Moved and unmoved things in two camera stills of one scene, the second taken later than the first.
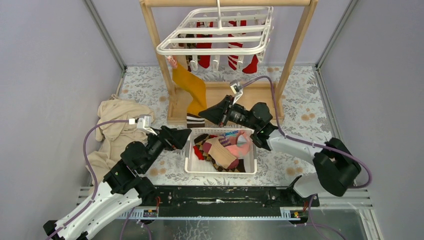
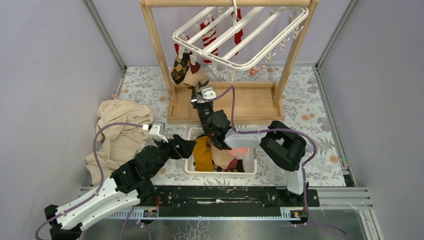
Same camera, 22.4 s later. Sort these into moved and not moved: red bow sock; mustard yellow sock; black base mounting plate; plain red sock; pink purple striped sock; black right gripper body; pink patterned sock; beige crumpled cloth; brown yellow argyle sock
Moved: pink purple striped sock; black right gripper body; plain red sock; mustard yellow sock; red bow sock
Not moved: beige crumpled cloth; black base mounting plate; brown yellow argyle sock; pink patterned sock
